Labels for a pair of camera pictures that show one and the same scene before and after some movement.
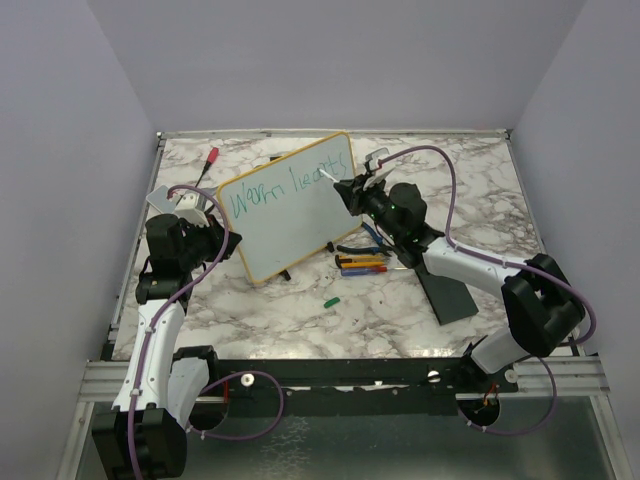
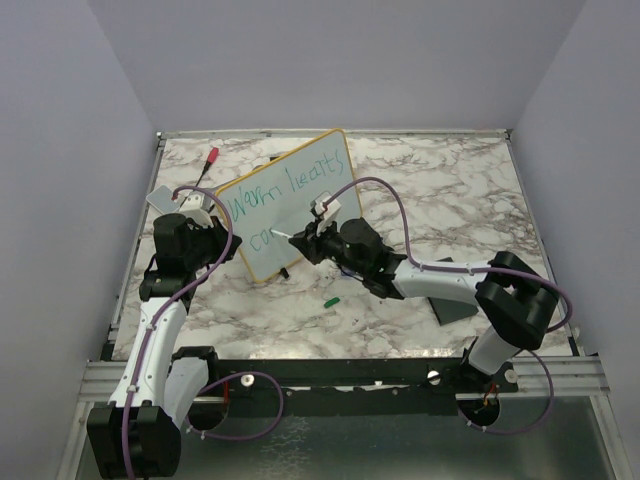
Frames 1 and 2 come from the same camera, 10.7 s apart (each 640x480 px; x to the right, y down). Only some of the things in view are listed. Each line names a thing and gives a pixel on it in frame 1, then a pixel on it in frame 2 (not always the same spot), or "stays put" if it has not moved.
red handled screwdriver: x=212 y=158 stays put
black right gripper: x=354 y=194 to x=311 y=244
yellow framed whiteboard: x=287 y=209 stays put
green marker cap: x=331 y=302 stays put
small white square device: x=158 y=198 stays put
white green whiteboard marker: x=329 y=176 to x=281 y=233
